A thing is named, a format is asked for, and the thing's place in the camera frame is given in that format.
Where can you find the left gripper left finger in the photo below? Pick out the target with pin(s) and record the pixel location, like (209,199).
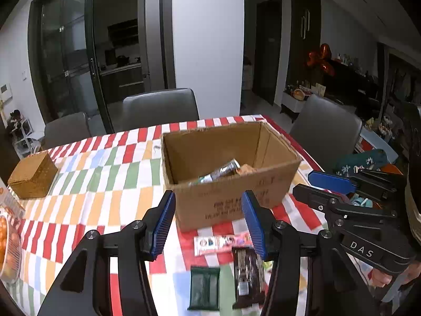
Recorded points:
(140,242)

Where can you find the brown cardboard box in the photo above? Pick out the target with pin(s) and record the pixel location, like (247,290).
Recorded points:
(209,169)

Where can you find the dark green cushion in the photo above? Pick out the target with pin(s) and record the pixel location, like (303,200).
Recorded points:
(370,160)

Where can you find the grey chair left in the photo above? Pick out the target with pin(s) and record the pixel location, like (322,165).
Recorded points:
(66,130)

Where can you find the grey chair middle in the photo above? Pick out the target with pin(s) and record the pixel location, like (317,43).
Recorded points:
(159,107)

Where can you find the person's right hand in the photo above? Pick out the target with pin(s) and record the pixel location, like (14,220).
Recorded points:
(380,279)

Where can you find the colourful checked tablecloth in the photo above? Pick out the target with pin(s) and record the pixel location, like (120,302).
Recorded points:
(104,183)

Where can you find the dark green snack packet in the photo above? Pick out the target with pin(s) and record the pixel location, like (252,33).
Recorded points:
(204,288)

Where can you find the pink white snack packet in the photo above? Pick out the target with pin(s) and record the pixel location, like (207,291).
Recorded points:
(217,244)

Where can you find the brown snack packet in box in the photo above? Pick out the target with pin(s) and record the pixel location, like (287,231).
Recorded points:
(245,169)

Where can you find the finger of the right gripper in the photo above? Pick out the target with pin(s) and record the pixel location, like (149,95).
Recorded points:
(330,203)
(371,184)

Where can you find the silver snack bar in box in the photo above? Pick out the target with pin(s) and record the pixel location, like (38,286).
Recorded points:
(226,170)

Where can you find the grey chair right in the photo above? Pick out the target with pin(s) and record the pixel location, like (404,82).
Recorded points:
(327,131)

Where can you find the grey chair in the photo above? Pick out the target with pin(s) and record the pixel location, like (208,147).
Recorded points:
(159,107)
(327,131)
(66,130)

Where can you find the bowl of oranges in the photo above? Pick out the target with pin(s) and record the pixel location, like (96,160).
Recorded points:
(11,250)

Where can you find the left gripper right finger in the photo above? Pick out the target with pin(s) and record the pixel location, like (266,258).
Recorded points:
(280,243)

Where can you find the orange white carton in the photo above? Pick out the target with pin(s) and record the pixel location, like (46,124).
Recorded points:
(9,203)

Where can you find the red foil balloon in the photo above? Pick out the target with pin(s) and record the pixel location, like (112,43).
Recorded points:
(322,59)

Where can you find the dark brown chocolate bar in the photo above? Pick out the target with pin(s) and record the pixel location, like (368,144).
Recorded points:
(249,278)

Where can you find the white shelf rack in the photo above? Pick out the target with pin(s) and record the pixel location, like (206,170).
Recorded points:
(26,142)

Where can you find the woven wicker box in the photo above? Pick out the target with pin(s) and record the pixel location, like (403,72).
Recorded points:
(33,176)

